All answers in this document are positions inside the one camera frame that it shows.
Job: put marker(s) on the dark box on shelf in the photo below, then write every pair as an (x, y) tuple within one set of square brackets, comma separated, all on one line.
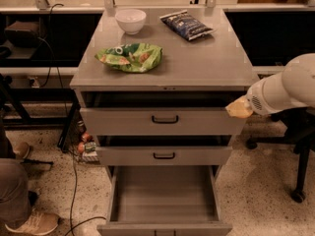
[(23, 34)]

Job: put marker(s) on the dark blue chip bag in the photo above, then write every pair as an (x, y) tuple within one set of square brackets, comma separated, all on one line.
[(185, 25)]

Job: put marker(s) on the green snack bag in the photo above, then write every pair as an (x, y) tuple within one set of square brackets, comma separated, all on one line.
[(131, 58)]

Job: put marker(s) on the white ceramic bowl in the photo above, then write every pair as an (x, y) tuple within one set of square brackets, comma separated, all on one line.
[(131, 21)]

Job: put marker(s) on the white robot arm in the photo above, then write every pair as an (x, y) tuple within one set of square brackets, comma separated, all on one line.
[(294, 87)]

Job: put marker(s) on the bottom grey open drawer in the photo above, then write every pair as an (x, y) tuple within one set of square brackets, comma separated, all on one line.
[(163, 201)]

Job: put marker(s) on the top grey drawer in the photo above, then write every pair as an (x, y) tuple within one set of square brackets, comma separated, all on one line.
[(147, 113)]

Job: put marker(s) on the black office chair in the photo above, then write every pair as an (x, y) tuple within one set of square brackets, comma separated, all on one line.
[(300, 132)]

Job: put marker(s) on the person leg grey trousers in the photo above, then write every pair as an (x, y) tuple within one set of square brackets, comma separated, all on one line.
[(15, 208)]

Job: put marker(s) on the tan sneaker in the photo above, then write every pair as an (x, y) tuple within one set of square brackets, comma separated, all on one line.
[(38, 224), (22, 150)]

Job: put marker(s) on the grey metal drawer cabinet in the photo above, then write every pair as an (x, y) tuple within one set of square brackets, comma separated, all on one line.
[(214, 64)]

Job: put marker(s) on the tan sneaker front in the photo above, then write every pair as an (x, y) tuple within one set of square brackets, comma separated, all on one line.
[(38, 224)]

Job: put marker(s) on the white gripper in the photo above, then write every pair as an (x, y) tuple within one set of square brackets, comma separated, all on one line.
[(258, 98)]

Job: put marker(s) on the tan sneaker rear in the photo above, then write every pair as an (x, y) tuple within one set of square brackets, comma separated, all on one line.
[(22, 150)]

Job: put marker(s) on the middle grey drawer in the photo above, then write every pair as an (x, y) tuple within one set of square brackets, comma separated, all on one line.
[(164, 150)]

